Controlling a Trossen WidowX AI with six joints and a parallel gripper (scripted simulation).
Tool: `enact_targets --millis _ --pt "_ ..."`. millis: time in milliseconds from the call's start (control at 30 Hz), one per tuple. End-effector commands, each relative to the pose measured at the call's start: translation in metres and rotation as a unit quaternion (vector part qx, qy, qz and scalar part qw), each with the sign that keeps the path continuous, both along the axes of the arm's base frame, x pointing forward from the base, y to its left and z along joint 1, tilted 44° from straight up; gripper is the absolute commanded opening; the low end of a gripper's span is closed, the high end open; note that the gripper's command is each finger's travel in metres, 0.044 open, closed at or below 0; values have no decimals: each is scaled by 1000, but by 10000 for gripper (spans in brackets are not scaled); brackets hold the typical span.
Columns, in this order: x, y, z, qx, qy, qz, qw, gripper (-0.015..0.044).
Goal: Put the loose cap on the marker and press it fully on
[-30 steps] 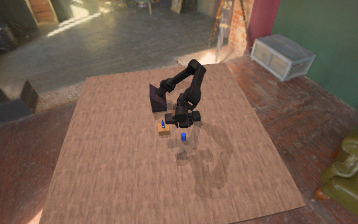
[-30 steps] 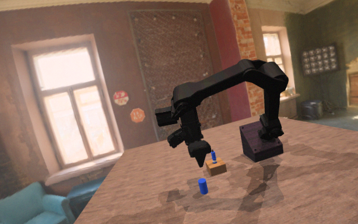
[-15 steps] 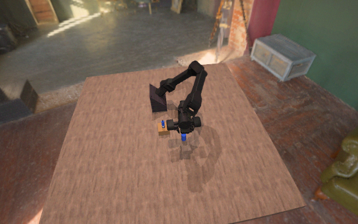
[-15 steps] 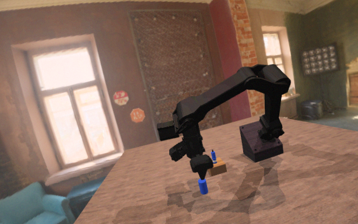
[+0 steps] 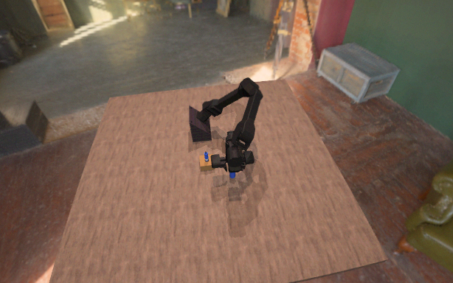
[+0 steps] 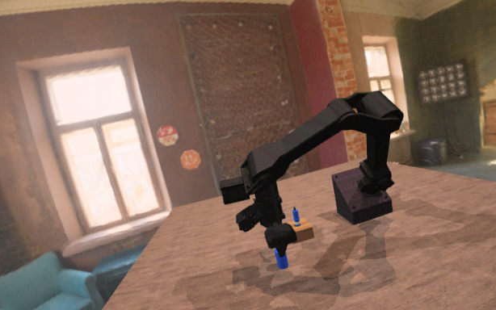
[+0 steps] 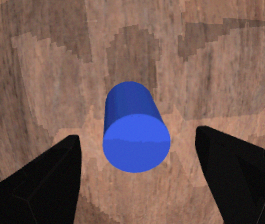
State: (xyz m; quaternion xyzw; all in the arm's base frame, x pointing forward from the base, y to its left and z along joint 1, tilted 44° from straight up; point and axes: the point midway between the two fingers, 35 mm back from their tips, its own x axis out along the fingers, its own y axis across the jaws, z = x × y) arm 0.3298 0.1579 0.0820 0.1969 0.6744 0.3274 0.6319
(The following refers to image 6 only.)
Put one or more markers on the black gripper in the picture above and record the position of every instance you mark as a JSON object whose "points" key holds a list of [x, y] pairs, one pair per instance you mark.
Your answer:
{"points": [[278, 235]]}

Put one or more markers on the tan square block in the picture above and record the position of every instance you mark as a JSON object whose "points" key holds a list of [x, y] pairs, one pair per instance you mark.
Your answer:
{"points": [[304, 231]]}

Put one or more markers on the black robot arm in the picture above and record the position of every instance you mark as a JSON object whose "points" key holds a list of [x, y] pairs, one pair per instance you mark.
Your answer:
{"points": [[377, 116]]}

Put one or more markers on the blue cylinder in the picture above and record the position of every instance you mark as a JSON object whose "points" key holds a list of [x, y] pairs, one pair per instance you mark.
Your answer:
{"points": [[282, 262]]}

